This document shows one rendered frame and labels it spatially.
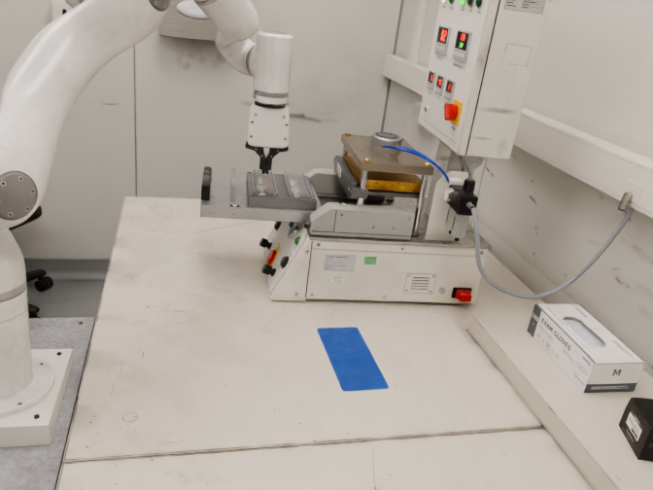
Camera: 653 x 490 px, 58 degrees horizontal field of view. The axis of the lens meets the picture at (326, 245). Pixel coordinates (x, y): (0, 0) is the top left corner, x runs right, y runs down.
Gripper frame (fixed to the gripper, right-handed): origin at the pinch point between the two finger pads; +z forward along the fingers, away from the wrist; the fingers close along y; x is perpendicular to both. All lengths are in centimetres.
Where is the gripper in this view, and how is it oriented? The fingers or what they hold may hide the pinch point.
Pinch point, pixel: (265, 164)
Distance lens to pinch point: 149.2
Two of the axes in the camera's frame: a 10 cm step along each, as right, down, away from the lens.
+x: -1.4, -4.2, 9.0
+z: -1.2, 9.1, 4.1
